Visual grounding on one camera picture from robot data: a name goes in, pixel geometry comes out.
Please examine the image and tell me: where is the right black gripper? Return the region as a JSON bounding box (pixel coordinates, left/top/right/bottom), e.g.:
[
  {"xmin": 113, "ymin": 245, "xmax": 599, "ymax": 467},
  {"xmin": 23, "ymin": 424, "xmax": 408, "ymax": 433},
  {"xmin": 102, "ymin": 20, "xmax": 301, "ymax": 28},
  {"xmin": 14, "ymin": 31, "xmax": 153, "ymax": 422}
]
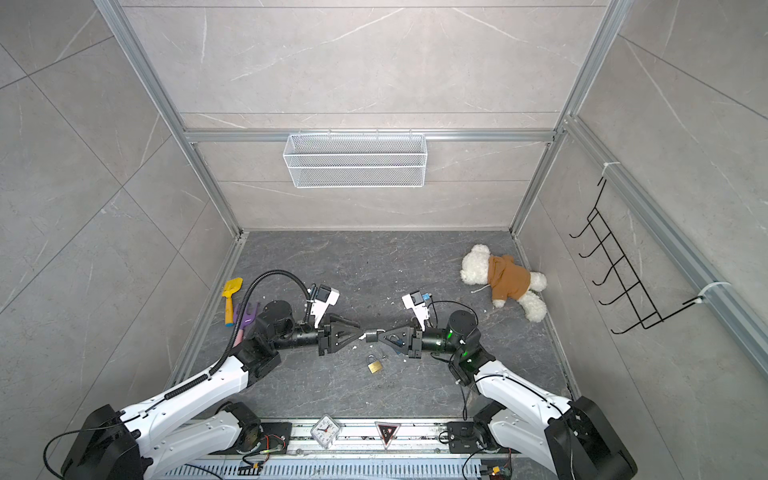
[{"xmin": 381, "ymin": 322, "xmax": 466, "ymax": 363}]

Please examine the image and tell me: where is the brass padlock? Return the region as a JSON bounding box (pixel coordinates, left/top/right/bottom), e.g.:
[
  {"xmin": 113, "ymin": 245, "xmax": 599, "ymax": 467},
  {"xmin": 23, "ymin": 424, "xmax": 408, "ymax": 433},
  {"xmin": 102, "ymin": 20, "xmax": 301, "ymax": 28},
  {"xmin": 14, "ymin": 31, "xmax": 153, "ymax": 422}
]
[{"xmin": 367, "ymin": 355, "xmax": 383, "ymax": 374}]

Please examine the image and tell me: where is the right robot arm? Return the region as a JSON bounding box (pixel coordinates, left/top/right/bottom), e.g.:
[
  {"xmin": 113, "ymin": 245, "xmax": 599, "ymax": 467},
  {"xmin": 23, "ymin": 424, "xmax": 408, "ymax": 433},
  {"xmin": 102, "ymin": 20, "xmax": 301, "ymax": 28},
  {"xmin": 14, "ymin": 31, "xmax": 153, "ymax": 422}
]
[{"xmin": 362, "ymin": 310, "xmax": 638, "ymax": 479}]

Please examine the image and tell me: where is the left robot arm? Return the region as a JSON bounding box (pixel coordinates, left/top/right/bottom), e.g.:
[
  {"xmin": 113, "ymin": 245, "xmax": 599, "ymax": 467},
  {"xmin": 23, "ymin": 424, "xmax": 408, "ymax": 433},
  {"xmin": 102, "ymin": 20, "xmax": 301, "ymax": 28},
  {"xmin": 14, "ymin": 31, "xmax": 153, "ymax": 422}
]
[{"xmin": 49, "ymin": 285, "xmax": 362, "ymax": 479}]

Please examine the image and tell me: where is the red triangle warning sign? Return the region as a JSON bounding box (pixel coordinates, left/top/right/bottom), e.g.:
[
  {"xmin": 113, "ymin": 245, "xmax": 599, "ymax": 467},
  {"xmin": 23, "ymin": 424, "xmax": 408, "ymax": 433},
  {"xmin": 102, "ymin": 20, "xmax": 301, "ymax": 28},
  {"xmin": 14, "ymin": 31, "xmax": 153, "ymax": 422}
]
[{"xmin": 375, "ymin": 421, "xmax": 401, "ymax": 450}]

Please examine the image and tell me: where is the purple pink toy rake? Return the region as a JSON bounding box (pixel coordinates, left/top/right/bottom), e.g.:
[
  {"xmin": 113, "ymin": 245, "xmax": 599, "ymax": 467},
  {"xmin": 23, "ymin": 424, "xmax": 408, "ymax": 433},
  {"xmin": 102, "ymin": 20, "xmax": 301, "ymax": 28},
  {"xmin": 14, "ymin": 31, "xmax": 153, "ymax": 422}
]
[{"xmin": 234, "ymin": 302, "xmax": 260, "ymax": 346}]

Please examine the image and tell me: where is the small white clock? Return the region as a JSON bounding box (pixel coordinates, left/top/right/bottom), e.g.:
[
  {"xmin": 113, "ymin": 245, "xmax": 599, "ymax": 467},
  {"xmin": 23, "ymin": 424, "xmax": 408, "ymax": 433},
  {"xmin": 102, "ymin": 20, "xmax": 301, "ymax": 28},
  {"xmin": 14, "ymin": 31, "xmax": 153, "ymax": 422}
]
[{"xmin": 310, "ymin": 414, "xmax": 343, "ymax": 449}]

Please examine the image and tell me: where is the yellow toy shovel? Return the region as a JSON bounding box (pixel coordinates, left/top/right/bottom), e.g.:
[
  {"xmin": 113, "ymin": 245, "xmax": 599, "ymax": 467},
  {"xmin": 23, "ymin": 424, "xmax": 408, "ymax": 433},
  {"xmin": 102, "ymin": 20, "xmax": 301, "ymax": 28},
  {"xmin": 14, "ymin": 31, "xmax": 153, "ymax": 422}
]
[{"xmin": 222, "ymin": 277, "xmax": 243, "ymax": 327}]

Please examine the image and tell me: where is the white teddy bear brown hoodie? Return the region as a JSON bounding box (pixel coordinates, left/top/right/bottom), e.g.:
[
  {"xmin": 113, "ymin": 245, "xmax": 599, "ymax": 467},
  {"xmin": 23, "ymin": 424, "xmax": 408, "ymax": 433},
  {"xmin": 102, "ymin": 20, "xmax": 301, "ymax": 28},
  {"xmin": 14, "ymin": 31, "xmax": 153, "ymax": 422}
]
[{"xmin": 460, "ymin": 244, "xmax": 548, "ymax": 323}]

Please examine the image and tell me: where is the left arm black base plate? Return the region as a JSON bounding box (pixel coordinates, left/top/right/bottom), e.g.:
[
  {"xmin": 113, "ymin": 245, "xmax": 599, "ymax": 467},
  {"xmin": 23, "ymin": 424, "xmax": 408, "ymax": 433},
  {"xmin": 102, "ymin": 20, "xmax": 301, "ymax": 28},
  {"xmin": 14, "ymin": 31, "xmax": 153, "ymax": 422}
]
[{"xmin": 213, "ymin": 421, "xmax": 293, "ymax": 455}]

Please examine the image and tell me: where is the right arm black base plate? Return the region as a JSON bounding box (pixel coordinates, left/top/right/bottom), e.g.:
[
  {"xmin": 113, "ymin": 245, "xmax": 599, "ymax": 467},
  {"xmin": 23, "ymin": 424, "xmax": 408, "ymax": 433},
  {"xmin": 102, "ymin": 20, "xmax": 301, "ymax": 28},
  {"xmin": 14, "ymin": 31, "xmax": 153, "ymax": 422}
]
[{"xmin": 446, "ymin": 421, "xmax": 499, "ymax": 454}]

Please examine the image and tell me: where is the white wire mesh basket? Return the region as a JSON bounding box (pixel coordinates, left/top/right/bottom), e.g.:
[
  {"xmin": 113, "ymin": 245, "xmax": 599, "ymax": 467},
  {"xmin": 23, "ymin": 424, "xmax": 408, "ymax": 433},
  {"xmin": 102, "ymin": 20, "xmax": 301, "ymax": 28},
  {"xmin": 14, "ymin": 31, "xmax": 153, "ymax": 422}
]
[{"xmin": 283, "ymin": 133, "xmax": 428, "ymax": 188}]

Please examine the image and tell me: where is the black wire hook rack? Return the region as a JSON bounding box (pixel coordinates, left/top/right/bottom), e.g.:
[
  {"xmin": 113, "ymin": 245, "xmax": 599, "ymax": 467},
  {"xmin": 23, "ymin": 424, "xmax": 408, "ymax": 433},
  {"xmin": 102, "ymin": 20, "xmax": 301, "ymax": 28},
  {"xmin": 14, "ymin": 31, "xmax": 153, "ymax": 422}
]
[{"xmin": 568, "ymin": 177, "xmax": 705, "ymax": 336}]

